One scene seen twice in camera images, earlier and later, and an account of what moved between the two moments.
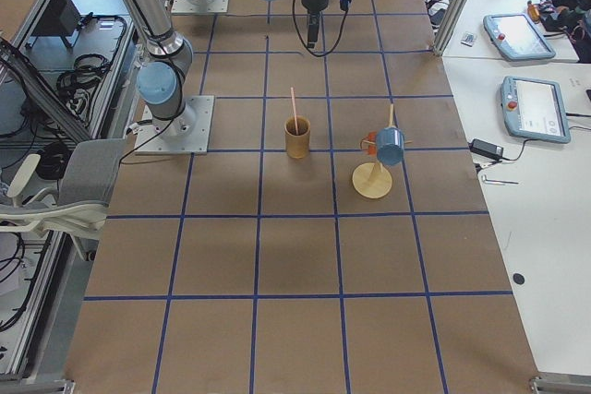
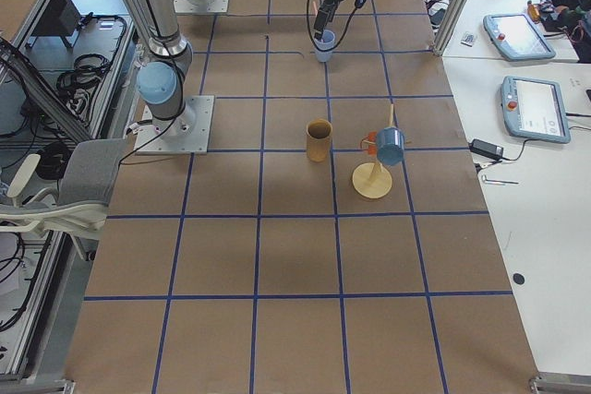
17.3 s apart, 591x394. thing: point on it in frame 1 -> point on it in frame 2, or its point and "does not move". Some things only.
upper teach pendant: x=516 y=37 does not move
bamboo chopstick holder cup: x=297 y=137 -> x=319 y=136
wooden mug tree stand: x=373 y=180 does not move
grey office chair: x=78 y=207 does not move
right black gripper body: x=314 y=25 -> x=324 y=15
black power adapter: x=486 y=149 does not move
